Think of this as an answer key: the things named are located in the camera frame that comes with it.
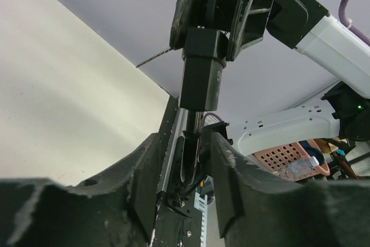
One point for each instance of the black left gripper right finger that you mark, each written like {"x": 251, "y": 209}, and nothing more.
{"x": 257, "y": 208}

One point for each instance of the black padlock with keys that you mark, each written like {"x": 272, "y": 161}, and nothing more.
{"x": 204, "y": 55}

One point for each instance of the clear plastic bottle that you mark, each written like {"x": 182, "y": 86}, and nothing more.
{"x": 301, "y": 168}

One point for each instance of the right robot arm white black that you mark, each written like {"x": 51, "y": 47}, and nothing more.
{"x": 308, "y": 28}

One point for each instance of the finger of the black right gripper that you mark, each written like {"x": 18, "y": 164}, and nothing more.
{"x": 248, "y": 25}
{"x": 184, "y": 17}

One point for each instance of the pink plastic basket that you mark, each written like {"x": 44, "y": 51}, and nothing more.
{"x": 276, "y": 159}

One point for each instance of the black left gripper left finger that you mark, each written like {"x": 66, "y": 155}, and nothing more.
{"x": 115, "y": 207}

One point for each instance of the light blue cable duct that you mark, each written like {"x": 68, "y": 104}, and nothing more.
{"x": 201, "y": 203}

